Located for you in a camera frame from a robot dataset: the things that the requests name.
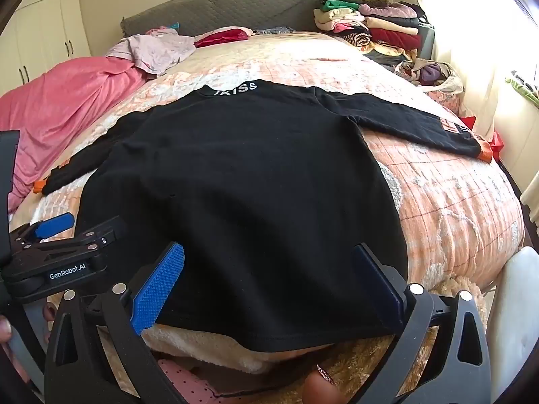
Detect person's right hand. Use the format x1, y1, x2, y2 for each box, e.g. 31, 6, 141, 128
303, 364, 348, 404

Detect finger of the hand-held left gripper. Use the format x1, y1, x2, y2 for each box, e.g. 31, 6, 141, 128
8, 212, 76, 245
40, 216, 129, 258

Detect red bag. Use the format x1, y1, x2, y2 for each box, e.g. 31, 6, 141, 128
459, 115, 504, 161

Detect cream wardrobe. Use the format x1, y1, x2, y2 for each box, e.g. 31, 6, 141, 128
0, 0, 91, 97

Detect pink dotted cloth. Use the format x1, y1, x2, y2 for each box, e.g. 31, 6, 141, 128
158, 358, 236, 404

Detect pale pink crumpled garment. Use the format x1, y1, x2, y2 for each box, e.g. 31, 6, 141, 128
105, 25, 196, 77

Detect black t-shirt orange print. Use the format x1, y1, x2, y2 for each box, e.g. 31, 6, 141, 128
34, 79, 493, 352

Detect pink quilt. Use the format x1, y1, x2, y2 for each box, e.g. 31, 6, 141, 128
0, 56, 146, 213

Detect grey quilted headboard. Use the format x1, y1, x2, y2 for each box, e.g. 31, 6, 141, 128
120, 0, 323, 38

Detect red velvet cloth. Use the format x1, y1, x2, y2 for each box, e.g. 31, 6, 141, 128
194, 26, 253, 48

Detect white padded chair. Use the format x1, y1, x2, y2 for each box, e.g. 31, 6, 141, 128
486, 246, 539, 404

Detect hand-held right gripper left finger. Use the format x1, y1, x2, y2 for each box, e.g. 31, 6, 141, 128
44, 242, 186, 404

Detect white curtain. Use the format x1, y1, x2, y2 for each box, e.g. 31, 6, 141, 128
415, 0, 539, 194

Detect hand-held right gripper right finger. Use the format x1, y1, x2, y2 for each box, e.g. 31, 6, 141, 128
354, 242, 493, 404

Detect orange and white bed blanket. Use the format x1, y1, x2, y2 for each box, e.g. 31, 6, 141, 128
8, 29, 527, 304

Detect stack of folded clothes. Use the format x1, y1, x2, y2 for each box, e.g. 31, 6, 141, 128
314, 0, 430, 62

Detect cream furniture edge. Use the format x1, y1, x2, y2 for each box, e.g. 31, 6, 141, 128
520, 177, 539, 220

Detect green floral cloth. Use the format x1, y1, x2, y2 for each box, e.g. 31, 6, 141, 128
505, 71, 539, 108

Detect crumpled beige and purple clothes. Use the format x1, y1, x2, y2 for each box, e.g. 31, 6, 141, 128
393, 59, 464, 93

